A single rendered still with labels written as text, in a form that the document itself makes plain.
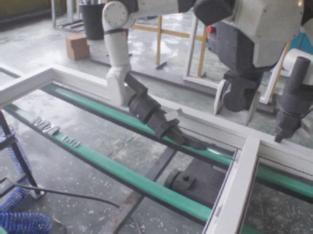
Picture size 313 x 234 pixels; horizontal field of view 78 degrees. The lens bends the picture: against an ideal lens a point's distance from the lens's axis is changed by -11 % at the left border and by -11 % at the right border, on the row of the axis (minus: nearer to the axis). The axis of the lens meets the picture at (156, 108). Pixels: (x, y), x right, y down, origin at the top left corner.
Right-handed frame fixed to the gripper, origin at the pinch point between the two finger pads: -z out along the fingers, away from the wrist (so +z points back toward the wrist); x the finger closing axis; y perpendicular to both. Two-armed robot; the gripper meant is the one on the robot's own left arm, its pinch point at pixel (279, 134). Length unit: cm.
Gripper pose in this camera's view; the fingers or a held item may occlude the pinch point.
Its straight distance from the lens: 75.4
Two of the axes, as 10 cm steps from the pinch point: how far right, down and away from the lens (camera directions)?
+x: -5.0, 4.8, -7.2
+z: 0.4, -8.2, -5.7
